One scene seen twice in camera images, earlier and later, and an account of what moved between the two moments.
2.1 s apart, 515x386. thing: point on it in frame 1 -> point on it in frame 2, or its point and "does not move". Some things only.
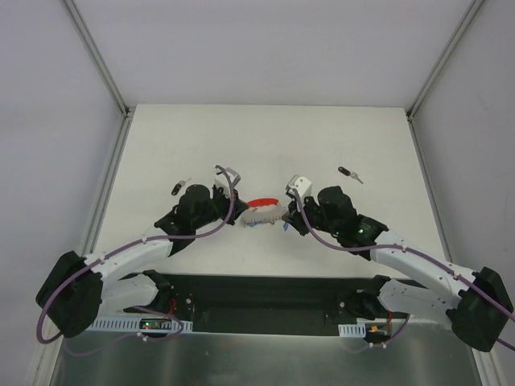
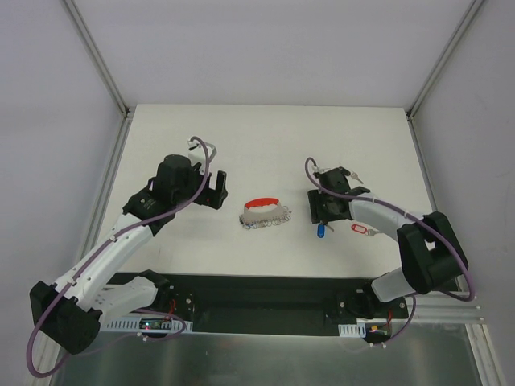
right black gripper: (297, 217) -> (315, 207)
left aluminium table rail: (106, 186) does not move
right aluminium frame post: (448, 51) does not move
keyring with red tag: (261, 211) does not move
